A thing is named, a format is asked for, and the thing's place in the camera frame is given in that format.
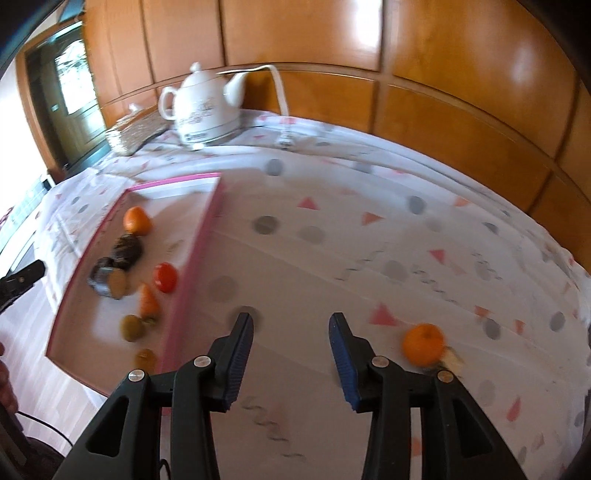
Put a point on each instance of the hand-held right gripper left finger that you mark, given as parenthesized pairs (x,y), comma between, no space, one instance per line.
(238,364)

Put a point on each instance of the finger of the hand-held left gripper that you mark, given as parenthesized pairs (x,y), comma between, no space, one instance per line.
(21,277)

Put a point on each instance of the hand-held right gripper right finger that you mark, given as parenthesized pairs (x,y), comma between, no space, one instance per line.
(344,364)

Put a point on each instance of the toy orange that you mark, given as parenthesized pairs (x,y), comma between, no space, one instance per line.
(422,344)
(137,220)

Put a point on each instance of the toy avocado half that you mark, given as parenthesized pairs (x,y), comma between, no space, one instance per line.
(108,279)

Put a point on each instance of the pink tray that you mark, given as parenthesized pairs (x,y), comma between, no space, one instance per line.
(92,332)

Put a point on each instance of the brown orange toy fruit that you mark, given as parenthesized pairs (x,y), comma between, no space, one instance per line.
(145,357)

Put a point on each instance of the tan toy fruit slice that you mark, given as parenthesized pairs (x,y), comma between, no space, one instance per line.
(452,359)

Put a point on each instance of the toy carrot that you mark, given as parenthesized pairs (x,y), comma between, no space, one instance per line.
(148,302)

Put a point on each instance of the dark brown toy fruit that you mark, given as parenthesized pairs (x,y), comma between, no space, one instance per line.
(127,249)

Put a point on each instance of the olive green toy fruit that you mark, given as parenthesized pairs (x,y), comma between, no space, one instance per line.
(132,326)

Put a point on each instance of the red toy tomato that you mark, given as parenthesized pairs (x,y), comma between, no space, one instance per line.
(165,277)

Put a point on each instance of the person's left hand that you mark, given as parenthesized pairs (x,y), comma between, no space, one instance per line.
(7,385)

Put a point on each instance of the white patterned tablecloth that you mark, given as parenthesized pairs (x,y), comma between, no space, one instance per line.
(346,240)

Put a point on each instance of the wicker basket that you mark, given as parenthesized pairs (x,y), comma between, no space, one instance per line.
(134,131)

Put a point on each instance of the dark glass door cabinet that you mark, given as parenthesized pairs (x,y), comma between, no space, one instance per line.
(64,92)

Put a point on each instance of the kettle base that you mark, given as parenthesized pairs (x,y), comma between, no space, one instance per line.
(203,137)

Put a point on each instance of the white ceramic kettle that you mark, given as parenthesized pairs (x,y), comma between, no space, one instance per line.
(203,101)

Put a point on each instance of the wooden wardrobe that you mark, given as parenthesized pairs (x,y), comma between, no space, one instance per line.
(415,115)

